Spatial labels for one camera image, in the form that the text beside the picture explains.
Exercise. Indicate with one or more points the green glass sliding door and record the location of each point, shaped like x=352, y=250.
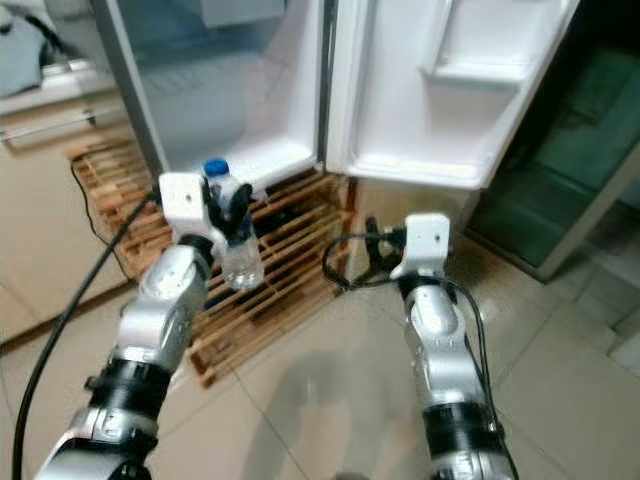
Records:
x=560, y=170

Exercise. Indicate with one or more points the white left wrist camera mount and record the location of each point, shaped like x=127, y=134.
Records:
x=182, y=205

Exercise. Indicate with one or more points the wooden slatted rack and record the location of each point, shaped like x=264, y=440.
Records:
x=300, y=240

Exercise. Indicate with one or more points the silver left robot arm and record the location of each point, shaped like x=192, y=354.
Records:
x=170, y=320

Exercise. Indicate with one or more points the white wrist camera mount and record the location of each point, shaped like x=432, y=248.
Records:
x=428, y=245
x=182, y=205

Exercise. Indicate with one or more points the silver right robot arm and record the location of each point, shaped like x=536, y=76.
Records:
x=445, y=350

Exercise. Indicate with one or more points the grey fridge inner drawer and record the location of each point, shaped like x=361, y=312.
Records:
x=240, y=10

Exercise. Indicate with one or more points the cream kitchen cabinet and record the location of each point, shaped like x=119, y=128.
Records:
x=50, y=230

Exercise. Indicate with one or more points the white fridge door shelf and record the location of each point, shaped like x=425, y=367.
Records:
x=490, y=50

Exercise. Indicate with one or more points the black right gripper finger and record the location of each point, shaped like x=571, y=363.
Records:
x=373, y=245

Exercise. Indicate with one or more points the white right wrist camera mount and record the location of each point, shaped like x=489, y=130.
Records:
x=428, y=245

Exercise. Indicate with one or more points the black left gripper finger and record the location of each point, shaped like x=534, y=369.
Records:
x=242, y=205
x=215, y=210

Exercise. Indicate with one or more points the grey cloth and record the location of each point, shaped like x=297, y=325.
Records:
x=20, y=60

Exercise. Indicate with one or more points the clear bottle with blue cap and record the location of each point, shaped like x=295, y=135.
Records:
x=242, y=262

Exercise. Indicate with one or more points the dark grey fridge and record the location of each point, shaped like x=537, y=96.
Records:
x=240, y=100

